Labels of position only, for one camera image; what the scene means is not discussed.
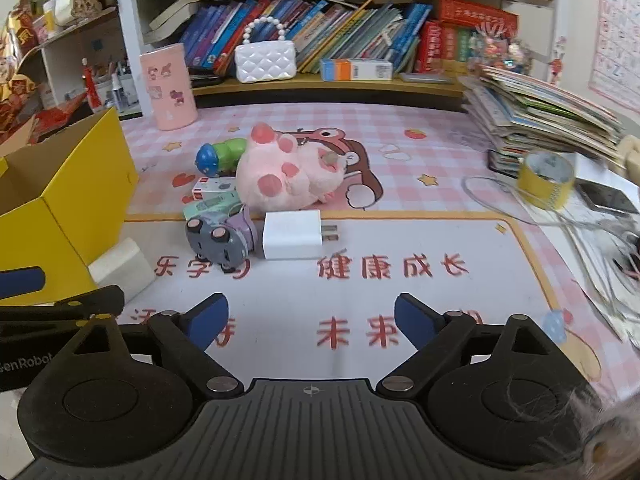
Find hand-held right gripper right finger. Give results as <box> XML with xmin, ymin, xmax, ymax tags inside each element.
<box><xmin>376</xmin><ymin>294</ymin><xmax>571</xmax><ymax>401</ymax></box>

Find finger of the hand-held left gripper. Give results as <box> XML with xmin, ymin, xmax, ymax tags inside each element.
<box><xmin>0</xmin><ymin>266</ymin><xmax>47</xmax><ymax>306</ymax></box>
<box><xmin>0</xmin><ymin>285</ymin><xmax>125</xmax><ymax>332</ymax></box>

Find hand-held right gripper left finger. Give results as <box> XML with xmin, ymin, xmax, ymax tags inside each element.
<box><xmin>50</xmin><ymin>294</ymin><xmax>245</xmax><ymax>401</ymax></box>

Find white foam block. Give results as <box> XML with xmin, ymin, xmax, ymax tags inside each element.
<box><xmin>90</xmin><ymin>237</ymin><xmax>156</xmax><ymax>301</ymax></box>

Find yellow cardboard box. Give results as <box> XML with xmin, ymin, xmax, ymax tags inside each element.
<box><xmin>0</xmin><ymin>107</ymin><xmax>140</xmax><ymax>307</ymax></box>

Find mint green packet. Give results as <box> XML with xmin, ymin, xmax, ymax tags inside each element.
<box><xmin>182</xmin><ymin>194</ymin><xmax>244</xmax><ymax>222</ymax></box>

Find pink plush pig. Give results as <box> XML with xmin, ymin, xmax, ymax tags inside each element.
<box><xmin>235</xmin><ymin>122</ymin><xmax>351</xmax><ymax>211</ymax></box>

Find grey purple toy car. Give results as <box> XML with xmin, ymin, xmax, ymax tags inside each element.
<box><xmin>186</xmin><ymin>205</ymin><xmax>259</xmax><ymax>273</ymax></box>

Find white charger plug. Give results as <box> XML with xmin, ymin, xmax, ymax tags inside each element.
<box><xmin>259</xmin><ymin>210</ymin><xmax>341</xmax><ymax>261</ymax></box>

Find small red white box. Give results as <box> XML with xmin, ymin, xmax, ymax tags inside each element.
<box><xmin>191</xmin><ymin>176</ymin><xmax>238</xmax><ymax>202</ymax></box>

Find green and blue toy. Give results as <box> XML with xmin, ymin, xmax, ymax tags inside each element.
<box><xmin>195</xmin><ymin>137</ymin><xmax>249</xmax><ymax>178</ymax></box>

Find red patterned paper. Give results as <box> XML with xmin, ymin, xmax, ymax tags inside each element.
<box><xmin>30</xmin><ymin>92</ymin><xmax>101</xmax><ymax>137</ymax></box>

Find white paper sheets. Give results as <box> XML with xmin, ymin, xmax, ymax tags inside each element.
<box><xmin>540</xmin><ymin>160</ymin><xmax>640</xmax><ymax>351</ymax></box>

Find yellow tape roll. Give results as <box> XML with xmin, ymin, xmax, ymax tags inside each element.
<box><xmin>516</xmin><ymin>150</ymin><xmax>578</xmax><ymax>211</ymax></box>

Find red gold printed bag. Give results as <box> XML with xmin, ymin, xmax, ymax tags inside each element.
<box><xmin>0</xmin><ymin>0</ymin><xmax>56</xmax><ymax>133</ymax></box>

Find red tassel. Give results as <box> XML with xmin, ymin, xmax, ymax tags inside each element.
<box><xmin>82</xmin><ymin>57</ymin><xmax>103</xmax><ymax>113</ymax></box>

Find white shelf unit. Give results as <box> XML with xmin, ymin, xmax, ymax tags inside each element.
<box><xmin>40</xmin><ymin>5</ymin><xmax>141</xmax><ymax>121</ymax></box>

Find grey fluffy fur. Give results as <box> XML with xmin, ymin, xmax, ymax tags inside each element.
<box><xmin>520</xmin><ymin>385</ymin><xmax>640</xmax><ymax>480</ymax></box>

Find pink sticker canister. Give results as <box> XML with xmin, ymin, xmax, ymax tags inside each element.
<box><xmin>140</xmin><ymin>42</ymin><xmax>198</xmax><ymax>131</ymax></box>

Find black smartphone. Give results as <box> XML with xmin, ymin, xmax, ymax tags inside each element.
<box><xmin>577</xmin><ymin>180</ymin><xmax>640</xmax><ymax>217</ymax></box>

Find grey flat tablet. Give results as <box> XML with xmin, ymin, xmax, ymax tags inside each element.
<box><xmin>400</xmin><ymin>72</ymin><xmax>456</xmax><ymax>84</ymax></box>

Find stack of thin picture books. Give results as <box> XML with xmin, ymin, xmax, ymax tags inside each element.
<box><xmin>460</xmin><ymin>64</ymin><xmax>626</xmax><ymax>173</ymax></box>

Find blue orange white carton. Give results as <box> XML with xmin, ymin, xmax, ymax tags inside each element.
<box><xmin>320</xmin><ymin>58</ymin><xmax>393</xmax><ymax>82</ymax></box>

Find white quilted pearl handbag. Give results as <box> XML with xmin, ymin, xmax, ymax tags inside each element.
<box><xmin>235</xmin><ymin>16</ymin><xmax>297</xmax><ymax>83</ymax></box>

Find red thick books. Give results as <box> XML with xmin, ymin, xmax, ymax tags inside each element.
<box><xmin>417</xmin><ymin>20</ymin><xmax>473</xmax><ymax>75</ymax></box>

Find cream round object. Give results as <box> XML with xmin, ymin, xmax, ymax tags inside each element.
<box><xmin>620</xmin><ymin>135</ymin><xmax>640</xmax><ymax>181</ymax></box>

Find colourful figurine ornament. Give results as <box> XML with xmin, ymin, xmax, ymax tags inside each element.
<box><xmin>470</xmin><ymin>17</ymin><xmax>533</xmax><ymax>76</ymax></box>

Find thick book with white pages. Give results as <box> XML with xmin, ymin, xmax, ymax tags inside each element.
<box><xmin>147</xmin><ymin>0</ymin><xmax>206</xmax><ymax>43</ymax></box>

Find row of upright books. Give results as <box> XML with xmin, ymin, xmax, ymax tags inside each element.
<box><xmin>177</xmin><ymin>0</ymin><xmax>433</xmax><ymax>76</ymax></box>

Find red boxed book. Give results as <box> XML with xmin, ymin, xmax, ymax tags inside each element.
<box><xmin>435</xmin><ymin>0</ymin><xmax>518</xmax><ymax>36</ymax></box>

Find white cable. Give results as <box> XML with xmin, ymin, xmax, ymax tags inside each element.
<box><xmin>462</xmin><ymin>175</ymin><xmax>640</xmax><ymax>311</ymax></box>

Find red cartoon wall sticker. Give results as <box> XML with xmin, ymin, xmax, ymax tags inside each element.
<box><xmin>547</xmin><ymin>37</ymin><xmax>568</xmax><ymax>86</ymax></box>

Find wall poster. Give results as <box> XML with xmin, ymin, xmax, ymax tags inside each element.
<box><xmin>589</xmin><ymin>0</ymin><xmax>640</xmax><ymax>111</ymax></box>

